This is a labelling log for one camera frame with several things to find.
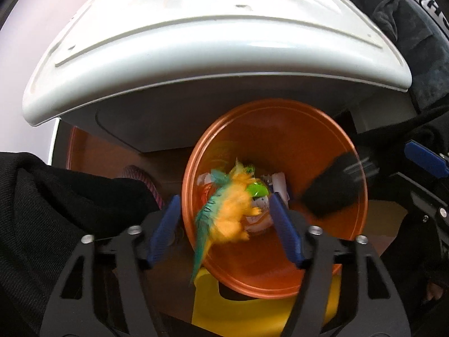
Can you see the person's right hand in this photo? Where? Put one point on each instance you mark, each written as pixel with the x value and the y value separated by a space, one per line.
pixel 433 291

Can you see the white plastic storage box lid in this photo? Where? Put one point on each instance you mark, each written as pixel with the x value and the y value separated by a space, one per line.
pixel 210 59

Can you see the white storage box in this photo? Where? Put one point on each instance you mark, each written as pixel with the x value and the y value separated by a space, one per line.
pixel 147 130

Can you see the orange plastic bin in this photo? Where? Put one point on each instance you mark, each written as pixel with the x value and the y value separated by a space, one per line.
pixel 280 140

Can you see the dark jacket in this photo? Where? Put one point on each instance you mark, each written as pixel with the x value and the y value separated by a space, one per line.
pixel 393 14

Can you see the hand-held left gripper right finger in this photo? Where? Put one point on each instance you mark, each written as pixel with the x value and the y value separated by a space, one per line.
pixel 286 231

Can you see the white paper scrap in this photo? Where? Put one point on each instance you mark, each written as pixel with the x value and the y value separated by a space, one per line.
pixel 280 184

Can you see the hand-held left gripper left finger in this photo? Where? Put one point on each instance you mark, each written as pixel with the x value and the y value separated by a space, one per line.
pixel 165 231

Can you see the green snack bag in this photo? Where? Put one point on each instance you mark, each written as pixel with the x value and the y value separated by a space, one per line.
pixel 258 190

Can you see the yellow plastic stool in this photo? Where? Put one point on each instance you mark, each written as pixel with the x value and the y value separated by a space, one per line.
pixel 245 309

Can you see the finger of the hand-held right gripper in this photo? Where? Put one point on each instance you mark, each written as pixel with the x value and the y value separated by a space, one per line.
pixel 429 207
pixel 426 158

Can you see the white cylindrical container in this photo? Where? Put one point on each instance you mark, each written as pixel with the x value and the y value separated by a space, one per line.
pixel 261 206

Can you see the orange dinosaur toy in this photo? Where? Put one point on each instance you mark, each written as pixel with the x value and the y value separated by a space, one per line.
pixel 231 210

